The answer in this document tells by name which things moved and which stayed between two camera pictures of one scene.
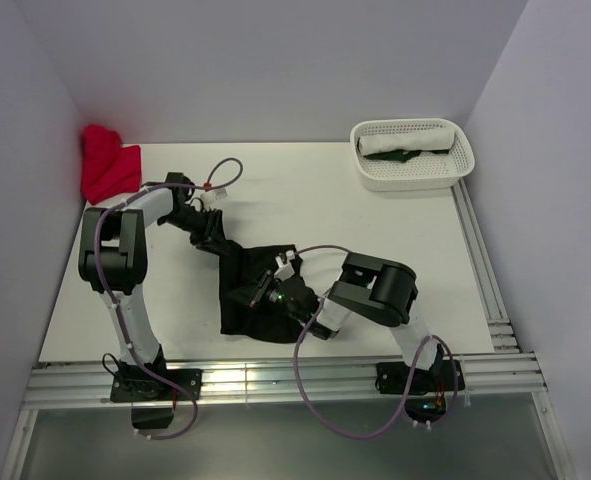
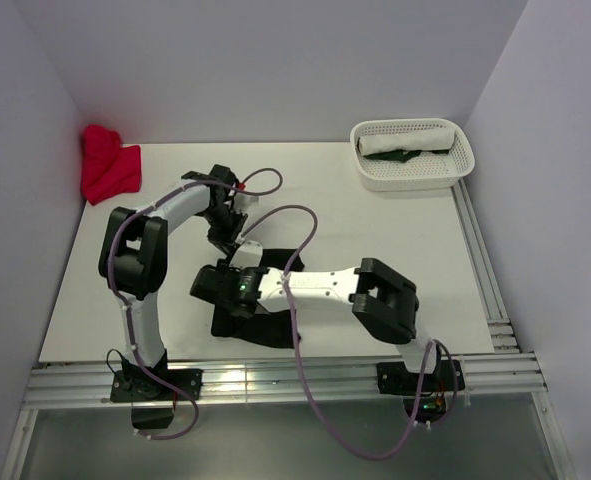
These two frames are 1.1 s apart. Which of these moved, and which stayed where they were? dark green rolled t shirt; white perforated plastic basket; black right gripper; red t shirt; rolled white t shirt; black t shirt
Moved: black t shirt; black right gripper
Stayed: dark green rolled t shirt; red t shirt; rolled white t shirt; white perforated plastic basket
